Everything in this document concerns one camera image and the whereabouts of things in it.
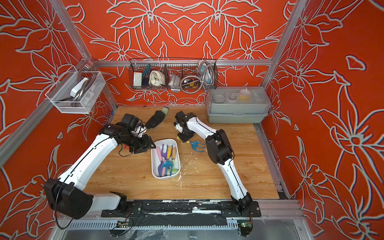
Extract grey plastic tool box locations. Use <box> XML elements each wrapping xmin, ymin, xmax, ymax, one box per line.
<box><xmin>207</xmin><ymin>87</ymin><xmax>271</xmax><ymax>124</ymax></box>

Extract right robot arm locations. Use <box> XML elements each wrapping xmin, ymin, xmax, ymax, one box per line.
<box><xmin>174</xmin><ymin>111</ymin><xmax>253</xmax><ymax>216</ymax></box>

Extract black wire wall basket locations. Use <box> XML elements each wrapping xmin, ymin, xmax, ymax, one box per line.
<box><xmin>129</xmin><ymin>58</ymin><xmax>219</xmax><ymax>94</ymax></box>

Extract blue fork yellow handle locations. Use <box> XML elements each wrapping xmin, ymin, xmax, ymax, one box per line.
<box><xmin>163</xmin><ymin>145</ymin><xmax>173</xmax><ymax>177</ymax></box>

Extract white device in side basket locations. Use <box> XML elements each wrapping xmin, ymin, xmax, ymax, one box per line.
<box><xmin>70</xmin><ymin>78</ymin><xmax>89</xmax><ymax>98</ymax></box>

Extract white wire side basket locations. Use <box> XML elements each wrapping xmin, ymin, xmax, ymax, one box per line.
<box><xmin>46</xmin><ymin>67</ymin><xmax>106</xmax><ymax>114</ymax></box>

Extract purple rake pink handle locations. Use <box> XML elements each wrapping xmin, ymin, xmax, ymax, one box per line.
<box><xmin>156</xmin><ymin>147</ymin><xmax>167</xmax><ymax>177</ymax></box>

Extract purple fork pink handle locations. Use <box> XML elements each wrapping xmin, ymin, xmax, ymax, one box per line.
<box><xmin>161</xmin><ymin>145</ymin><xmax>168</xmax><ymax>161</ymax></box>

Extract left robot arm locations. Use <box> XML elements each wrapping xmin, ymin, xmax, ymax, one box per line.
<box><xmin>44</xmin><ymin>114</ymin><xmax>156</xmax><ymax>220</ymax></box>

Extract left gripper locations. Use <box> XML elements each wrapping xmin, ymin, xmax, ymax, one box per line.
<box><xmin>123</xmin><ymin>132</ymin><xmax>157</xmax><ymax>153</ymax></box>

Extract white oval storage tray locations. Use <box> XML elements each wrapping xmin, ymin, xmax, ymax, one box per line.
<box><xmin>151</xmin><ymin>139</ymin><xmax>181</xmax><ymax>180</ymax></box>

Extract blue rake yellow handle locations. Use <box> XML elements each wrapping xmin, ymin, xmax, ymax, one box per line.
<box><xmin>177</xmin><ymin>136</ymin><xmax>205</xmax><ymax>153</ymax></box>

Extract white box in basket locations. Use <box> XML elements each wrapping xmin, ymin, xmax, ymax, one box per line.
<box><xmin>133</xmin><ymin>72</ymin><xmax>143</xmax><ymax>88</ymax></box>

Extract white cloth in basket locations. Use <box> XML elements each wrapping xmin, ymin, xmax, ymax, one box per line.
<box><xmin>150</xmin><ymin>71</ymin><xmax>166</xmax><ymax>87</ymax></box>

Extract green rake wooden handle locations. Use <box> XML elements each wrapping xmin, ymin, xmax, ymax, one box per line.
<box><xmin>169</xmin><ymin>147</ymin><xmax>179</xmax><ymax>176</ymax></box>

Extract coiled grey cable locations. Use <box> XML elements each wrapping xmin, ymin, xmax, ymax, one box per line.
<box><xmin>180</xmin><ymin>59</ymin><xmax>215</xmax><ymax>94</ymax></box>

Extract black work glove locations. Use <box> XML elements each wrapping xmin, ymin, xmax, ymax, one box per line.
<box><xmin>146</xmin><ymin>107</ymin><xmax>169</xmax><ymax>129</ymax></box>

